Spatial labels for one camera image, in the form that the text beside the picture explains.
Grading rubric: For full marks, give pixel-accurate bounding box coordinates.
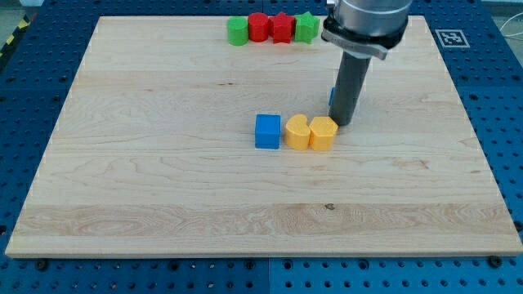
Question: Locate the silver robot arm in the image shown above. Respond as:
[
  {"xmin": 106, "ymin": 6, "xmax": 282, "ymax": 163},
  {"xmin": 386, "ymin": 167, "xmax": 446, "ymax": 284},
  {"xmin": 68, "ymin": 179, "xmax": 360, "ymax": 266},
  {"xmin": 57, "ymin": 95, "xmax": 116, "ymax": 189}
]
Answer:
[{"xmin": 321, "ymin": 0, "xmax": 412, "ymax": 60}]

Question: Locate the blue triangle block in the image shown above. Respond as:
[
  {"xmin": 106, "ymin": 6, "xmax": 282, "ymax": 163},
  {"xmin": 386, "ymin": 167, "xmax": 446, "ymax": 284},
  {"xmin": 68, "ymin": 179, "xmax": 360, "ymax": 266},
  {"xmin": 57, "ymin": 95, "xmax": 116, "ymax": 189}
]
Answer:
[{"xmin": 328, "ymin": 87, "xmax": 336, "ymax": 106}]

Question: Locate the blue cube block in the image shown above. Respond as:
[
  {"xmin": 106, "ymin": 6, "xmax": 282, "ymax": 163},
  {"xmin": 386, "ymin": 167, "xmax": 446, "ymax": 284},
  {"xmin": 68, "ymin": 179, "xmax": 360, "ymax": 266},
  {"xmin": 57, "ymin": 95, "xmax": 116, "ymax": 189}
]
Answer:
[{"xmin": 255, "ymin": 114, "xmax": 281, "ymax": 149}]

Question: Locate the yellow heart block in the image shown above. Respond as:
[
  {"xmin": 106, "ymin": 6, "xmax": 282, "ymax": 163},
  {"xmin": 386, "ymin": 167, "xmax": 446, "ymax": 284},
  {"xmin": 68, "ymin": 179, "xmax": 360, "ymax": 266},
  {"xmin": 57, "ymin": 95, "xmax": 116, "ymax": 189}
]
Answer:
[{"xmin": 284, "ymin": 114, "xmax": 311, "ymax": 151}]

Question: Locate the yellow hexagon block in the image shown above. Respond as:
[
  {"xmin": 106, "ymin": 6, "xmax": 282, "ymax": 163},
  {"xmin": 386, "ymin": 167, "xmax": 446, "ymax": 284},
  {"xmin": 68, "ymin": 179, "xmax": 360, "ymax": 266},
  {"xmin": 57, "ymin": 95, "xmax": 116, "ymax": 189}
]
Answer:
[{"xmin": 309, "ymin": 116, "xmax": 338, "ymax": 151}]

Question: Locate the wooden board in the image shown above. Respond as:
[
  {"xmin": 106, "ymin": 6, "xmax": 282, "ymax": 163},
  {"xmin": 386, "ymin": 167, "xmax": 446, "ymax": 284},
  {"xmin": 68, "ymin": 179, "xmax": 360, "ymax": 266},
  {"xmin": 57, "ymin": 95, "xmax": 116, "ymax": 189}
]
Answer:
[{"xmin": 6, "ymin": 16, "xmax": 522, "ymax": 258}]

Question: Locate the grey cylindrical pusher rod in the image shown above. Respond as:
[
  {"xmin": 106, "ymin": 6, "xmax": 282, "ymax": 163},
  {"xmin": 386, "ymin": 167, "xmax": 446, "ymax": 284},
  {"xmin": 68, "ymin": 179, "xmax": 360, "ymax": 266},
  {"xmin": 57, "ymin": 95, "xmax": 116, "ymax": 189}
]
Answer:
[{"xmin": 329, "ymin": 52, "xmax": 370, "ymax": 127}]

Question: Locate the red star block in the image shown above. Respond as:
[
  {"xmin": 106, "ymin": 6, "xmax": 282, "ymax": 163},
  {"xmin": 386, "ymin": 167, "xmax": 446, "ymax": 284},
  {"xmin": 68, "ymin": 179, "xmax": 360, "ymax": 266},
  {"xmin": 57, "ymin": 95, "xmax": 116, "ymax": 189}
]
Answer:
[{"xmin": 269, "ymin": 11, "xmax": 296, "ymax": 43}]

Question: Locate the green cylinder block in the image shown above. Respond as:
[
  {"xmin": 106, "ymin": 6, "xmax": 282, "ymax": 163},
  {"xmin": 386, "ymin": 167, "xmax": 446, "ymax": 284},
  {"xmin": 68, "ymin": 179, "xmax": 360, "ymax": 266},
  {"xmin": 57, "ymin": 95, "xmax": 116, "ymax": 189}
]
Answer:
[{"xmin": 226, "ymin": 16, "xmax": 248, "ymax": 46}]

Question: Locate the red cylinder block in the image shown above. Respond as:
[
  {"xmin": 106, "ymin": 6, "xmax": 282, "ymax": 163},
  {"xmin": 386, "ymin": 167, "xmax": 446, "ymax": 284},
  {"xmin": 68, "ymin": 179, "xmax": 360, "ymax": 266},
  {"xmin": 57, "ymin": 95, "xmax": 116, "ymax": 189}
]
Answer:
[{"xmin": 248, "ymin": 12, "xmax": 269, "ymax": 42}]

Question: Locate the green star block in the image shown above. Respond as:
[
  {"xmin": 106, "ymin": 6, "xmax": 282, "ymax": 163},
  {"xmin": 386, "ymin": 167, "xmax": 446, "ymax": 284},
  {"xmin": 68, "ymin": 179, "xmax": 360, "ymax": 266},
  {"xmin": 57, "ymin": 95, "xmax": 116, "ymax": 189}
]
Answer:
[{"xmin": 294, "ymin": 11, "xmax": 320, "ymax": 43}]

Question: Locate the white fiducial marker tag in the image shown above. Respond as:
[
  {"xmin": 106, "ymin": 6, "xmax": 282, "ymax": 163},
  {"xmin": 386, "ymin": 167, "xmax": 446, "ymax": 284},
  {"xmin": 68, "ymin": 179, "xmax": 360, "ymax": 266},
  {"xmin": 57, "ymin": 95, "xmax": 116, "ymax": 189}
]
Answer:
[{"xmin": 436, "ymin": 29, "xmax": 470, "ymax": 48}]

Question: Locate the black bolt front left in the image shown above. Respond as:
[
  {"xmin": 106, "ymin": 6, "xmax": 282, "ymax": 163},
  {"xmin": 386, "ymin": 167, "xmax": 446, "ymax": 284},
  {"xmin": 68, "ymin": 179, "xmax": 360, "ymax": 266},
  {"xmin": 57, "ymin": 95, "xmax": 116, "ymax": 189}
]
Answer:
[{"xmin": 34, "ymin": 259, "xmax": 49, "ymax": 271}]

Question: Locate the black bolt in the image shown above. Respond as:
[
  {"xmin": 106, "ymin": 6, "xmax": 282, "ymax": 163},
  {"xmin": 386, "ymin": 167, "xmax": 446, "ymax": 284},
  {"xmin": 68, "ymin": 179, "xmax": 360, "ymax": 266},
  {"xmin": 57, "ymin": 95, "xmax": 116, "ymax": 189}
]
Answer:
[
  {"xmin": 488, "ymin": 256, "xmax": 503, "ymax": 269},
  {"xmin": 34, "ymin": 259, "xmax": 49, "ymax": 271}
]

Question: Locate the black bolt front right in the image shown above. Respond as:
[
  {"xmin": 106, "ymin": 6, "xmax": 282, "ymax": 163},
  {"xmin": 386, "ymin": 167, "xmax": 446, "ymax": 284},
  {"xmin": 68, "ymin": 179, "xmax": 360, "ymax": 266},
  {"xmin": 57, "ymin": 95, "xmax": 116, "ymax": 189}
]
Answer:
[{"xmin": 488, "ymin": 256, "xmax": 503, "ymax": 269}]

